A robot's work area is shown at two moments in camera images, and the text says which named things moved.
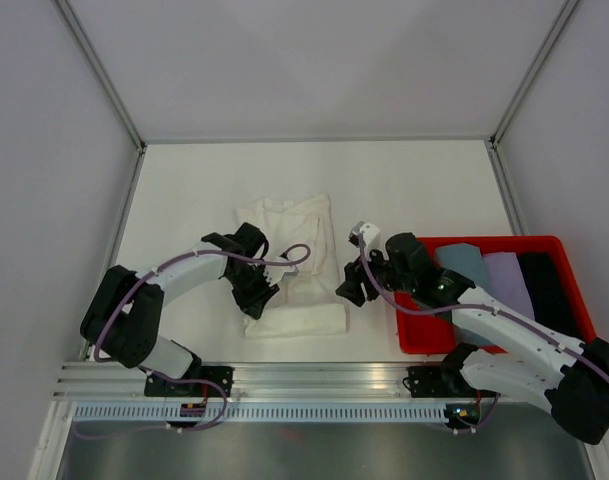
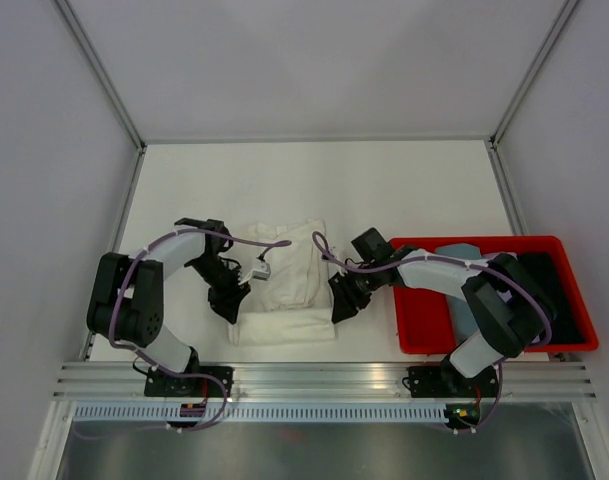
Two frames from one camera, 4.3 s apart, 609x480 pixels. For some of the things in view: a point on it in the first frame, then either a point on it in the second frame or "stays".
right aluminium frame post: x=558 y=26 stays
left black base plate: x=157 y=386 stays
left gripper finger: x=263 y=294 to x=233 y=300
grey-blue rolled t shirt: x=467 y=259 stays
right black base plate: x=440 y=381 stays
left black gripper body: x=247 y=280 to x=211 y=270
